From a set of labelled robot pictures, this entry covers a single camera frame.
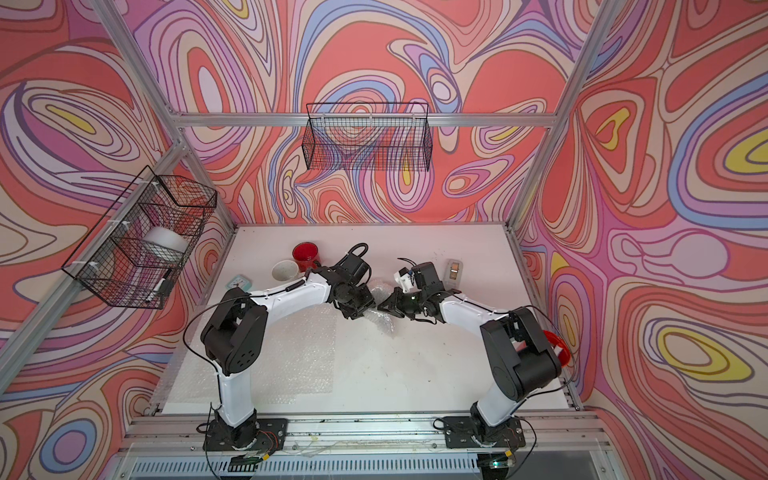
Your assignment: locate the grey tape dispenser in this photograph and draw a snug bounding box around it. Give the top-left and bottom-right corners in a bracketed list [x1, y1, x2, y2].
[443, 259, 463, 284]

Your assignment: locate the marker in wire basket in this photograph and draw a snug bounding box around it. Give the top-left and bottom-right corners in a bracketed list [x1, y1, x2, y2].
[147, 278, 173, 302]

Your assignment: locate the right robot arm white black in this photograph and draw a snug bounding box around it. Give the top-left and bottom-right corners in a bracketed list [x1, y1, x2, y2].
[377, 262, 571, 435]

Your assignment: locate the clear bubble wrap sheet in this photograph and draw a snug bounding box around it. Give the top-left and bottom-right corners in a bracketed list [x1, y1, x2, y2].
[156, 304, 341, 407]
[365, 277, 400, 338]

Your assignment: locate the clear bubble wrap sheet top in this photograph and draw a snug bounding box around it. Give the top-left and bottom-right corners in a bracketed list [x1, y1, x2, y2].
[365, 277, 400, 338]

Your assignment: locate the black wire basket wall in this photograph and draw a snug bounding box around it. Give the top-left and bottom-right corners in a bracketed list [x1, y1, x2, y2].
[301, 100, 433, 173]
[61, 167, 218, 310]

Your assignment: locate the aluminium front rail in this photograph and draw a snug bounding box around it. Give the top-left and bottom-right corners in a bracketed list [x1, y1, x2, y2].
[118, 410, 614, 456]

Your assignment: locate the red cup of markers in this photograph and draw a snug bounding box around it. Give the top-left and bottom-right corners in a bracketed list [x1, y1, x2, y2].
[543, 330, 572, 367]

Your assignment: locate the black wire basket back wall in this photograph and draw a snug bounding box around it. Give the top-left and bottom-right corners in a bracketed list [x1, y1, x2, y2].
[301, 100, 433, 173]

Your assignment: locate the white ceramic mug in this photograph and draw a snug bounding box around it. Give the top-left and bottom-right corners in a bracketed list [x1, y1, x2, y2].
[271, 259, 301, 283]

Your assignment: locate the red ceramic mug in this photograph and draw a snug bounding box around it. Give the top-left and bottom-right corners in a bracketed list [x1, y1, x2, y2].
[292, 242, 321, 272]

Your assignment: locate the white tape roll in basket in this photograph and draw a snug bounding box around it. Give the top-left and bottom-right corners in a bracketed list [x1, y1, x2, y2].
[143, 226, 189, 261]

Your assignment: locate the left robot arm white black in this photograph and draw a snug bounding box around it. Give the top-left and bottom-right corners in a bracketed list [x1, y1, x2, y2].
[200, 242, 374, 429]

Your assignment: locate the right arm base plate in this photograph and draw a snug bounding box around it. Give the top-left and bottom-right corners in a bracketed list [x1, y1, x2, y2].
[432, 416, 526, 452]

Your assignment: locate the black wire basket left wall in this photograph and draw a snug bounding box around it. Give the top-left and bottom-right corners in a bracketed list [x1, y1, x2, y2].
[61, 167, 218, 310]

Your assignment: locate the small teal alarm clock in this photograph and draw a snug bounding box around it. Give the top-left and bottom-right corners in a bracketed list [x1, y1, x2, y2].
[227, 274, 252, 292]

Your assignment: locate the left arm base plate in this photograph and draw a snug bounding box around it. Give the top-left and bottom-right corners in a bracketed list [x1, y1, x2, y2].
[197, 417, 288, 454]

